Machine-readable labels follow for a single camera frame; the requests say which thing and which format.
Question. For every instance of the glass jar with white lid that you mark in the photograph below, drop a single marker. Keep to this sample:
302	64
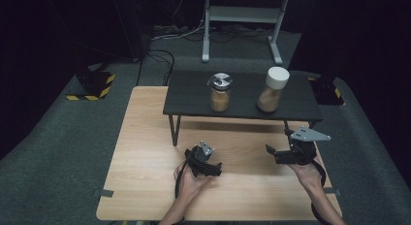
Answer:
271	92

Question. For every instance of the person's right hand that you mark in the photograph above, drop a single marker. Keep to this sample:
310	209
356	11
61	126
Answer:
307	175

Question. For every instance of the white metal stand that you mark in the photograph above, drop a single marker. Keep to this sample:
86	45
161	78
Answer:
240	14

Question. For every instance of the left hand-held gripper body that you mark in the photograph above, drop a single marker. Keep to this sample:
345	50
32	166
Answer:
200	157

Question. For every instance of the grey tape strip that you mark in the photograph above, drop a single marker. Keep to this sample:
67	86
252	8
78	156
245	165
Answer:
105	193
334	192

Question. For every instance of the glass jar with silver lid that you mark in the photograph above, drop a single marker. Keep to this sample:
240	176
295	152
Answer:
220	94

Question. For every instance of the black yellow striped stand base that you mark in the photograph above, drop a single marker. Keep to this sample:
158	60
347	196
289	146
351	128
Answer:
93	84
326	92

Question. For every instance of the person's left hand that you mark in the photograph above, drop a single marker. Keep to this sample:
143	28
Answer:
190	183

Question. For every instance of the dark cabinet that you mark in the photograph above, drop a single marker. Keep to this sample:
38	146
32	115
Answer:
132	24

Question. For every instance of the black raised shelf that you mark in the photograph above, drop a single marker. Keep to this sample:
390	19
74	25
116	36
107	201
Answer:
190	95

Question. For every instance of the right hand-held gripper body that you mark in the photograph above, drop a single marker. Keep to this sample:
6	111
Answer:
303	145

